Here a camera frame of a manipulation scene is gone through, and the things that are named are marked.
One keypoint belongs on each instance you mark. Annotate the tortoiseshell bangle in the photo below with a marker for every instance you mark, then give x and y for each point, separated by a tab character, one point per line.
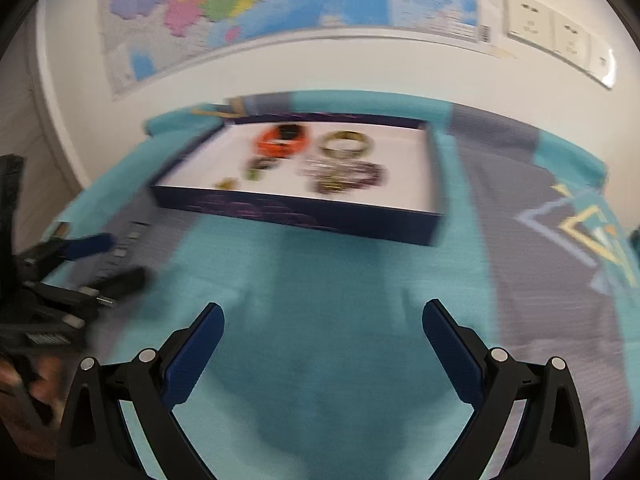
362	145

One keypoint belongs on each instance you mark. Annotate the person's left hand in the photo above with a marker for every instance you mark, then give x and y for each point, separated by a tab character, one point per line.
45	380

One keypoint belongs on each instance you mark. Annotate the masking tape strip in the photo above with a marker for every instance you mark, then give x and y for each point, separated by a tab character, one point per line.
505	51

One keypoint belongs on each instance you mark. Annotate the white wall switch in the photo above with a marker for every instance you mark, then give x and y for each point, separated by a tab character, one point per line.
601	60

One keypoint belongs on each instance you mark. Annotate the grey-brown door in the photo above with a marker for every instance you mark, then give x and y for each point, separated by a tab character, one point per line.
30	125

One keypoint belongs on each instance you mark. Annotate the dark blue shallow box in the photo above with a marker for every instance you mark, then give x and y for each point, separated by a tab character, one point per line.
300	215

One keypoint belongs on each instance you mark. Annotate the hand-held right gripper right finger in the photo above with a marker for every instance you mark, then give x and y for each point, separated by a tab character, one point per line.
450	350

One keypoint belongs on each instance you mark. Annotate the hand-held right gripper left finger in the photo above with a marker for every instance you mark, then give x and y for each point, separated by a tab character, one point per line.
195	355

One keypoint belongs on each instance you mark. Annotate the teal and grey printed blanket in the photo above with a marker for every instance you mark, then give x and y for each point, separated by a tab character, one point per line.
320	350

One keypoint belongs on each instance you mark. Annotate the colourful wall map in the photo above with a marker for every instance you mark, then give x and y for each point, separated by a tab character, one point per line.
250	5

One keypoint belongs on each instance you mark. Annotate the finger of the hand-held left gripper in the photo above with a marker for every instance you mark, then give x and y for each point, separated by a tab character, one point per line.
87	245
125	280

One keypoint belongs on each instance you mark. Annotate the orange smartwatch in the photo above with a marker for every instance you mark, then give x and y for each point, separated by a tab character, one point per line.
280	142

